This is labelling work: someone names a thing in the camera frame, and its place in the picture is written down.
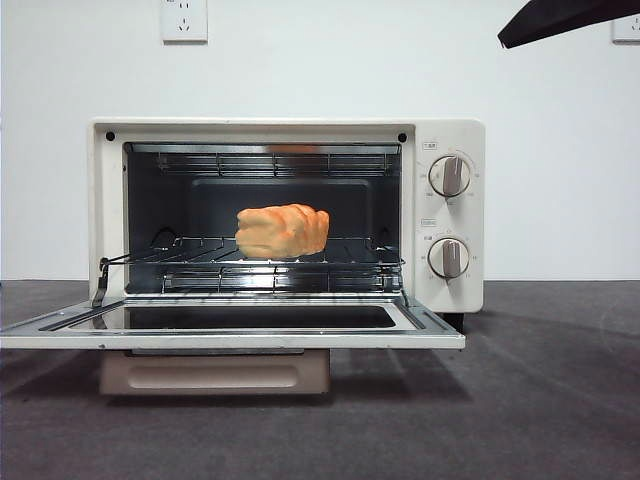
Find golden bread loaf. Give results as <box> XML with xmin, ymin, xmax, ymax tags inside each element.
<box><xmin>234</xmin><ymin>202</ymin><xmax>331</xmax><ymax>260</ymax></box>

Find oven door with beige handle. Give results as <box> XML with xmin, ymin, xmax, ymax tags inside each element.
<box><xmin>0</xmin><ymin>294</ymin><xmax>467</xmax><ymax>397</ymax></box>

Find large oven temperature knob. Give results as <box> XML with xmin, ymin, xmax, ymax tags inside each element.
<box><xmin>428</xmin><ymin>154</ymin><xmax>474</xmax><ymax>198</ymax></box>

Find small oven timer knob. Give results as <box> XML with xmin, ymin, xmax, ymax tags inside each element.
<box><xmin>427</xmin><ymin>237</ymin><xmax>471</xmax><ymax>280</ymax></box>

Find white toaster oven body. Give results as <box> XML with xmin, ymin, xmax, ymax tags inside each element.
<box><xmin>88</xmin><ymin>118</ymin><xmax>487</xmax><ymax>329</ymax></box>

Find dark grey table mat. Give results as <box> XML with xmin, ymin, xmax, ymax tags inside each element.
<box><xmin>0</xmin><ymin>279</ymin><xmax>640</xmax><ymax>480</ymax></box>

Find white wall socket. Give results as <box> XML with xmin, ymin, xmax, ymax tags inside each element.
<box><xmin>161</xmin><ymin>0</ymin><xmax>209</xmax><ymax>44</ymax></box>
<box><xmin>613</xmin><ymin>17</ymin><xmax>640</xmax><ymax>44</ymax></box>

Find metal wire oven rack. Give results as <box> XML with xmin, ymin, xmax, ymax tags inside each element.
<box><xmin>102</xmin><ymin>234</ymin><xmax>406</xmax><ymax>266</ymax></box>

